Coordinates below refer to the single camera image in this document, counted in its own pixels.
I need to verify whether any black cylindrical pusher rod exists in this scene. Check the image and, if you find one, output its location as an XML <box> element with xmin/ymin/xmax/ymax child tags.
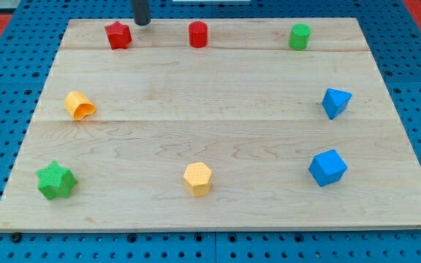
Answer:
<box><xmin>131</xmin><ymin>0</ymin><xmax>151</xmax><ymax>26</ymax></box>

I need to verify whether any green cylinder block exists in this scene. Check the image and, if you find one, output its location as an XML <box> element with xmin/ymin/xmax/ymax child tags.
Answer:
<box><xmin>288</xmin><ymin>23</ymin><xmax>311</xmax><ymax>50</ymax></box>

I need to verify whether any red cylinder block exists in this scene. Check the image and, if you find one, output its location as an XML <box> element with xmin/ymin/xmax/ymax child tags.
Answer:
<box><xmin>188</xmin><ymin>21</ymin><xmax>208</xmax><ymax>48</ymax></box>

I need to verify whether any green star block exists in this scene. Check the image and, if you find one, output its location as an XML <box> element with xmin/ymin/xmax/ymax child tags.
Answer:
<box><xmin>36</xmin><ymin>161</ymin><xmax>77</xmax><ymax>200</ymax></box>

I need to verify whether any blue triangular prism block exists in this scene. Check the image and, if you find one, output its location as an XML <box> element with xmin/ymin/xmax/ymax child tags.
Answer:
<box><xmin>322</xmin><ymin>88</ymin><xmax>352</xmax><ymax>120</ymax></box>

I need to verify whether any red star block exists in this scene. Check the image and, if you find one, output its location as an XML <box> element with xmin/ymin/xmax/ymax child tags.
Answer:
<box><xmin>105</xmin><ymin>21</ymin><xmax>132</xmax><ymax>50</ymax></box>

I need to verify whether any yellow hexagon block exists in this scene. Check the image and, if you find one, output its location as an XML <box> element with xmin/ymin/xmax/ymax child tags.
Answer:
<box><xmin>183</xmin><ymin>162</ymin><xmax>212</xmax><ymax>197</ymax></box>

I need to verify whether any blue cube block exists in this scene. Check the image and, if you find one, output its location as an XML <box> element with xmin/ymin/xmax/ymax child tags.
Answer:
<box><xmin>308</xmin><ymin>150</ymin><xmax>348</xmax><ymax>187</ymax></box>

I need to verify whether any light wooden board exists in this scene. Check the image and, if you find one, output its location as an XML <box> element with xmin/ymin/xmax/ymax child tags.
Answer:
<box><xmin>0</xmin><ymin>18</ymin><xmax>421</xmax><ymax>233</ymax></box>

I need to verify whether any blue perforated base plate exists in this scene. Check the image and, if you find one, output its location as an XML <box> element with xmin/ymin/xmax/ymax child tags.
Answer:
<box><xmin>0</xmin><ymin>1</ymin><xmax>421</xmax><ymax>262</ymax></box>

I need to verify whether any yellow heart block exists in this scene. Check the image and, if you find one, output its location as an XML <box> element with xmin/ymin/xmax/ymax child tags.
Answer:
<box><xmin>64</xmin><ymin>91</ymin><xmax>96</xmax><ymax>121</ymax></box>

